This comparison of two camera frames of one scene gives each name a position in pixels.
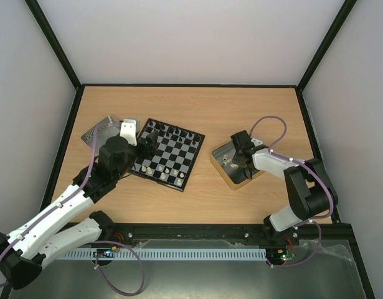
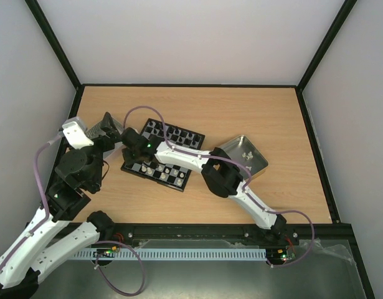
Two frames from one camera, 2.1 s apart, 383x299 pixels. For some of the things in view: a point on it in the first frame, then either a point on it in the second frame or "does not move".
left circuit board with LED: [106, 253] does not move
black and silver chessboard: [177, 153] does not move
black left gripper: [151, 151] → [108, 128]
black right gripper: [241, 154] → [129, 154]
